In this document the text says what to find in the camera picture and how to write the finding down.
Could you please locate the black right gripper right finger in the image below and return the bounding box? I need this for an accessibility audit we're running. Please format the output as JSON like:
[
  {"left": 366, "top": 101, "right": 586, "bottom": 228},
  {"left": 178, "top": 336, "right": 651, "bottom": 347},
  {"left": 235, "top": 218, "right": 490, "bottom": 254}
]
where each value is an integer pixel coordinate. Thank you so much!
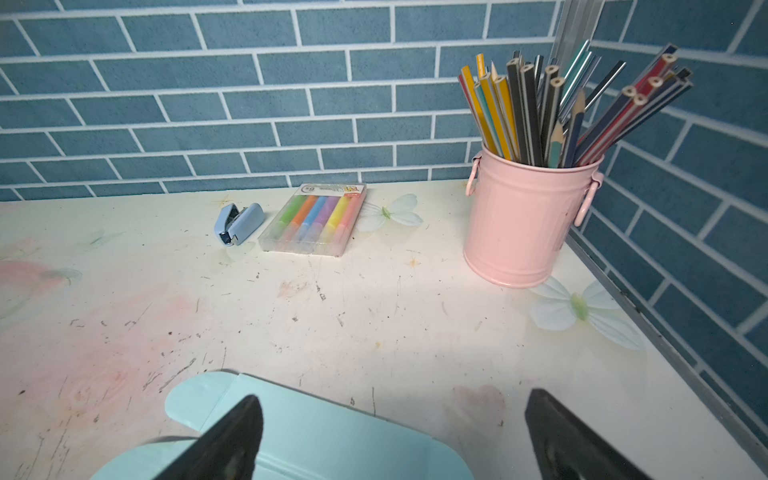
[{"left": 525, "top": 388, "right": 649, "bottom": 480}]

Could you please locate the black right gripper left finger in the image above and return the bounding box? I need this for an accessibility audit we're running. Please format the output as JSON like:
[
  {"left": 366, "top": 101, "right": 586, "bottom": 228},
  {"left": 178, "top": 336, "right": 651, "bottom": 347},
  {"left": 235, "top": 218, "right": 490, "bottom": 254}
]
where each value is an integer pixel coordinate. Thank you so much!
[{"left": 156, "top": 395, "right": 264, "bottom": 480}]

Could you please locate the light blue flat box stack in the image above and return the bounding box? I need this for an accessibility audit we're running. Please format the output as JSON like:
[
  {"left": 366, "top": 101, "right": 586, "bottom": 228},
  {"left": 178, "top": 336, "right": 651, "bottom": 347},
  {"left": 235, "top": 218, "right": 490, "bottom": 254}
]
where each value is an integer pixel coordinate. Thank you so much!
[{"left": 94, "top": 371, "right": 473, "bottom": 479}]

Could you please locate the pink metal pencil bucket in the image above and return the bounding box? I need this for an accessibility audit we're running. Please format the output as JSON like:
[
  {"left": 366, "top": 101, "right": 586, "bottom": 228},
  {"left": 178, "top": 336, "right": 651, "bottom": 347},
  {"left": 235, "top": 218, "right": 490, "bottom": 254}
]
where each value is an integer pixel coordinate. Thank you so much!
[{"left": 463, "top": 149, "right": 604, "bottom": 288}]

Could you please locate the pack of coloured highlighters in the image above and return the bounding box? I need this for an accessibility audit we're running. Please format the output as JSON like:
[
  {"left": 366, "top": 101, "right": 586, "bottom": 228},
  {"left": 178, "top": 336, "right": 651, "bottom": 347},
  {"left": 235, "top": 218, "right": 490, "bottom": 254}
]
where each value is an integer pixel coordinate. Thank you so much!
[{"left": 258, "top": 183, "right": 368, "bottom": 257}]

